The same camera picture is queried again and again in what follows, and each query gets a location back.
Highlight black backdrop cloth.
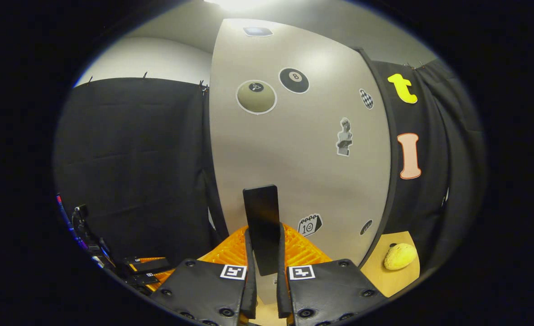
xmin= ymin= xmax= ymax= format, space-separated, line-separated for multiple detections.
xmin=53 ymin=58 xmax=487 ymax=272

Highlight yellow fuzzy ball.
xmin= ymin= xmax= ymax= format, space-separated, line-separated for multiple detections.
xmin=384 ymin=243 xmax=418 ymax=271

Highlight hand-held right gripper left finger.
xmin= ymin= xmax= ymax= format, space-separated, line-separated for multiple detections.
xmin=150 ymin=225 xmax=258 ymax=326

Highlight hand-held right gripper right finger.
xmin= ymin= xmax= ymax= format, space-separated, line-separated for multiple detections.
xmin=276 ymin=223 xmax=389 ymax=326

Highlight large ceiling light panel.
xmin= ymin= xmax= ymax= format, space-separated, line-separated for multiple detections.
xmin=203 ymin=0 xmax=276 ymax=12

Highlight beige cabinet door with stickers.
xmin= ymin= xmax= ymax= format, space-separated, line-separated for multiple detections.
xmin=208 ymin=18 xmax=392 ymax=305

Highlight black cabinet door handle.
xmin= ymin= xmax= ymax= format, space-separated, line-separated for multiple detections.
xmin=243 ymin=184 xmax=281 ymax=277

